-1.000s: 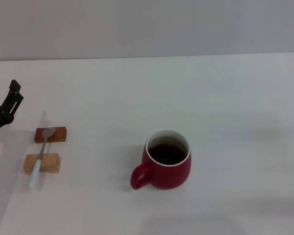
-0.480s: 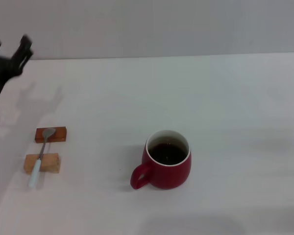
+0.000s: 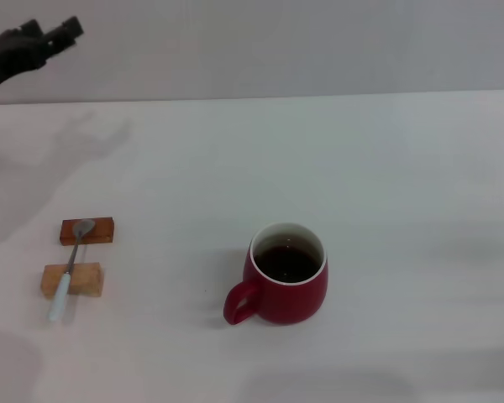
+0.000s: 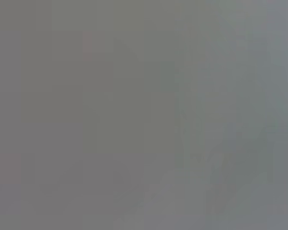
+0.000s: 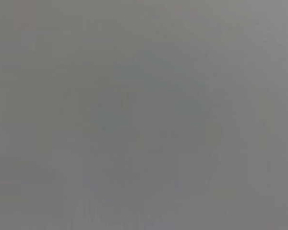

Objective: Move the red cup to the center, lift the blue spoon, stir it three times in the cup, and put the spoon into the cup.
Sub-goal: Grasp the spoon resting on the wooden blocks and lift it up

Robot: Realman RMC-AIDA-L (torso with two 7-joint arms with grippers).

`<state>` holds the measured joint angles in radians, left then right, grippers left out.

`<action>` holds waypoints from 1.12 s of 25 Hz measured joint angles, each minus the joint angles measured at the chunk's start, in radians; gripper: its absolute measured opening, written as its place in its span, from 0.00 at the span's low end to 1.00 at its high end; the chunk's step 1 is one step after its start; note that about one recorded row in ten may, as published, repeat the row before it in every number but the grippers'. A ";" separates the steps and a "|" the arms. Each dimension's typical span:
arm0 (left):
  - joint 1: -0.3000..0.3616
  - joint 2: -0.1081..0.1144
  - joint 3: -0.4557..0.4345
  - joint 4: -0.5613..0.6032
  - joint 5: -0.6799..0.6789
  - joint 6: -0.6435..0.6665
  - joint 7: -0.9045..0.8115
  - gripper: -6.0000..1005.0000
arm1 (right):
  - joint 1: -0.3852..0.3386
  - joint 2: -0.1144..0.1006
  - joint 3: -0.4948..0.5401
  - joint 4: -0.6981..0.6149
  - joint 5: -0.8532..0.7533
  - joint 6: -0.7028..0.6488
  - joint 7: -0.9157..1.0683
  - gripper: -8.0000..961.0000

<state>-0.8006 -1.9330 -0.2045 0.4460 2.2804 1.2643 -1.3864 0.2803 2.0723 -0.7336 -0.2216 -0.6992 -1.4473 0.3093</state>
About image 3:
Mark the dark coffee liquid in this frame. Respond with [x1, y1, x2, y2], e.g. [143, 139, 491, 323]
[253, 245, 322, 284]

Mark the red ceramic cup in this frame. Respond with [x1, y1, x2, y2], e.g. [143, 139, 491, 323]
[223, 222, 330, 327]

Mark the dark brown wooden block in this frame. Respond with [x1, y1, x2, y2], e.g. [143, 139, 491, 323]
[58, 216, 118, 247]

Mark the blue handled metal spoon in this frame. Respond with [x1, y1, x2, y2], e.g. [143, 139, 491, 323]
[48, 218, 97, 323]

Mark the light tan wooden block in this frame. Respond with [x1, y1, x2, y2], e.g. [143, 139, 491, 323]
[40, 262, 106, 299]

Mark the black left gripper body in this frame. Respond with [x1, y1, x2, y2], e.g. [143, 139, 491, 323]
[0, 29, 48, 96]

